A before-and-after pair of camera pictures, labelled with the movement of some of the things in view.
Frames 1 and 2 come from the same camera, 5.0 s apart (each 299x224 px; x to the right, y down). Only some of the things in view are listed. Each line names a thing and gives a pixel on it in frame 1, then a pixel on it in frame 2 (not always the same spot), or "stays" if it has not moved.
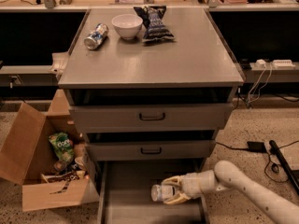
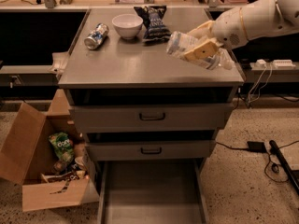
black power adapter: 256,147 stays
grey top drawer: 151,118 stays
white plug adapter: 260,63 stays
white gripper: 192,186 -> 228,28
